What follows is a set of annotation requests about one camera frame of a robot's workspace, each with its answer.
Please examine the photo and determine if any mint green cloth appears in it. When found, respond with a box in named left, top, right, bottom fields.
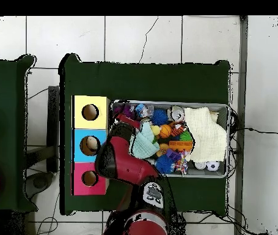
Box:
left=128, top=122, right=161, bottom=159

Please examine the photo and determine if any wooden box with three holes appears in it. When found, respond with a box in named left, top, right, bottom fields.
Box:
left=71, top=95, right=111, bottom=196

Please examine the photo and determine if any yellow plush duck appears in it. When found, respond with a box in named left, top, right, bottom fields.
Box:
left=150, top=124, right=161, bottom=136

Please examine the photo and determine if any blue rubber koosh ball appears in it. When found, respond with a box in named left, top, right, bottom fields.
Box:
left=150, top=108, right=169, bottom=127
left=155, top=154, right=176, bottom=175

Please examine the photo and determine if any orange toy basketball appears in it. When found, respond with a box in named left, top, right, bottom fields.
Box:
left=159, top=124, right=173, bottom=138

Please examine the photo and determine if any dark green table cloth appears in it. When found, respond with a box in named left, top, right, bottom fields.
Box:
left=0, top=54, right=37, bottom=212
left=59, top=53, right=232, bottom=217

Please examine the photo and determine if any dented white soda can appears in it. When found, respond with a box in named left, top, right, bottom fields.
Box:
left=169, top=105, right=186, bottom=122

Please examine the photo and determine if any orange plastic bubble tray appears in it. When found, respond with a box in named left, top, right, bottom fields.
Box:
left=169, top=140, right=194, bottom=152

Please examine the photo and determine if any multicoloured patterned cloth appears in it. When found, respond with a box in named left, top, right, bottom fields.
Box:
left=174, top=150, right=189, bottom=175

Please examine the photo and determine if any black stand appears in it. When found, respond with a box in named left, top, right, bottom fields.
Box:
left=46, top=85, right=60, bottom=173

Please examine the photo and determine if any cream knitted cloth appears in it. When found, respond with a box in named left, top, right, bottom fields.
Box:
left=182, top=106, right=228, bottom=163

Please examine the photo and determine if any small soccer ball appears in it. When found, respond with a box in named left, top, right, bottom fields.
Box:
left=205, top=160, right=221, bottom=171

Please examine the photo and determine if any dark grey rounded base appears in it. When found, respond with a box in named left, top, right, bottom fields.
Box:
left=25, top=171, right=56, bottom=200

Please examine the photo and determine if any grey metal bar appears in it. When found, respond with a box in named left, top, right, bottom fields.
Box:
left=233, top=15, right=249, bottom=235

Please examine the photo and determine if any wire mesh bin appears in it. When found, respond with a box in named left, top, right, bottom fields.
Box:
left=108, top=99, right=231, bottom=179

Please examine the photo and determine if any black cable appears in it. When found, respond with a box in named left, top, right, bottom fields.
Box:
left=231, top=126, right=278, bottom=135

